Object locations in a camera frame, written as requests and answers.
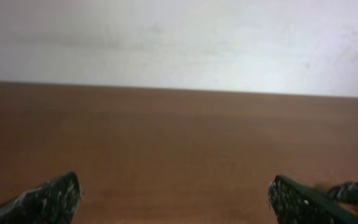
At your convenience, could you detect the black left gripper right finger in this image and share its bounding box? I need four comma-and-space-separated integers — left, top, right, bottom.
268, 175, 358, 224

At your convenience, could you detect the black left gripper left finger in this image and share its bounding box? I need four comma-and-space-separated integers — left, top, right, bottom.
0, 171, 81, 223

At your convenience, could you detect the black USB cable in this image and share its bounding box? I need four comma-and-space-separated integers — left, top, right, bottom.
314, 180, 358, 218

